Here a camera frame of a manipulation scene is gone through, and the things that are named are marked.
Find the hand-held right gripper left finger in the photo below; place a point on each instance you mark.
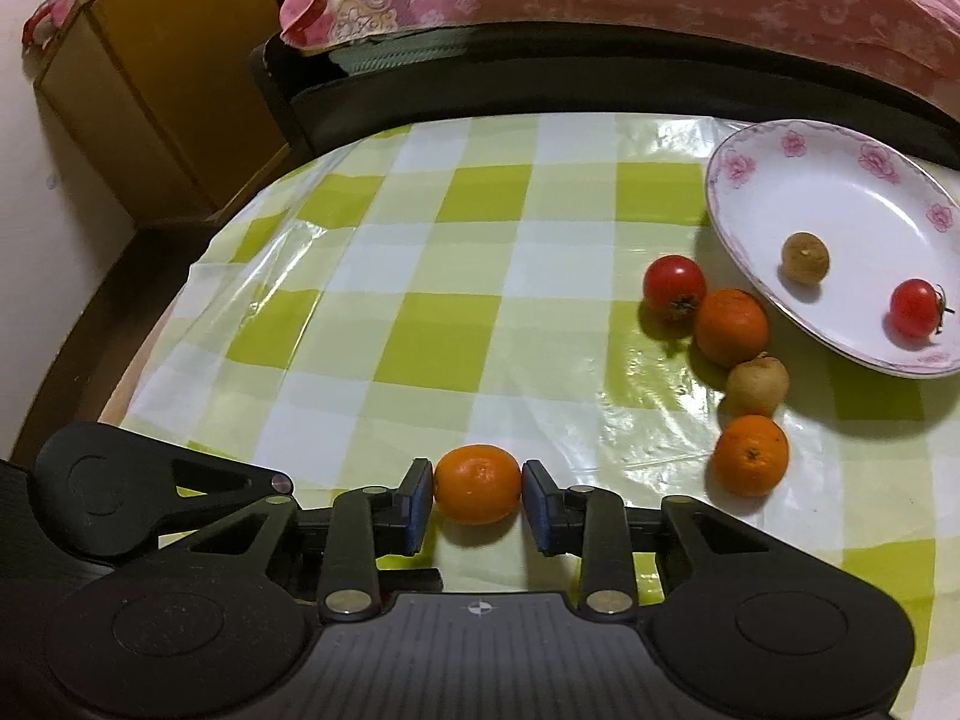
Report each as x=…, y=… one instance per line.
x=418, y=510

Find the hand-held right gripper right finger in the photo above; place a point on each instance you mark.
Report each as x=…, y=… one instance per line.
x=541, y=514

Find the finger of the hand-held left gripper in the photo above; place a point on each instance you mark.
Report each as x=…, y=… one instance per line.
x=259, y=481

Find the mandarin orange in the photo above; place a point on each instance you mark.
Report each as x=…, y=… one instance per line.
x=731, y=326
x=476, y=484
x=750, y=456

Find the small brown round fruit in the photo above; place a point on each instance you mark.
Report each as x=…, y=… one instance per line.
x=805, y=257
x=757, y=386

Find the small red tomato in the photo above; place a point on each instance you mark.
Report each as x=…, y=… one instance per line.
x=913, y=307
x=673, y=283

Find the white floral rim plate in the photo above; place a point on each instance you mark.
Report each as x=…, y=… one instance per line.
x=840, y=195

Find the green white checkered tablecloth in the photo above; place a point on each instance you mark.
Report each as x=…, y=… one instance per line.
x=450, y=277

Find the yellow wooden cabinet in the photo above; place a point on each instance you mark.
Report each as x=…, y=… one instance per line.
x=172, y=52

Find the grey mattress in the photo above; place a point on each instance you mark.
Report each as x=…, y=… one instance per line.
x=390, y=52

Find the dark wooden bed frame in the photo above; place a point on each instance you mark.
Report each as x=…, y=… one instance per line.
x=525, y=82

